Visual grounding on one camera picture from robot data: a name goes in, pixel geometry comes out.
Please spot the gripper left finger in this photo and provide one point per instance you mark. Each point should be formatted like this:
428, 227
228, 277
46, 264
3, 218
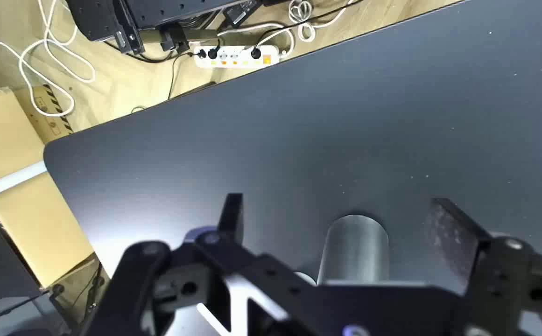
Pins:
214, 261

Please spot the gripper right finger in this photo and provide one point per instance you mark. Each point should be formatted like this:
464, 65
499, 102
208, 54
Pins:
504, 275

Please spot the silver metal bottle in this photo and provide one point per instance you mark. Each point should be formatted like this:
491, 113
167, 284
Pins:
355, 252

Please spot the white power strip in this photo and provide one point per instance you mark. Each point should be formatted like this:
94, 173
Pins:
235, 57

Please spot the white bar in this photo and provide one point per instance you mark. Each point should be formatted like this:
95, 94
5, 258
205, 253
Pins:
4, 183

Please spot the cardboard box with striped tape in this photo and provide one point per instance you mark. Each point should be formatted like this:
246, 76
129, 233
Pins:
46, 112

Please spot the plain cardboard box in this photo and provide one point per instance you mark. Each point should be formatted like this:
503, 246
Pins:
14, 154

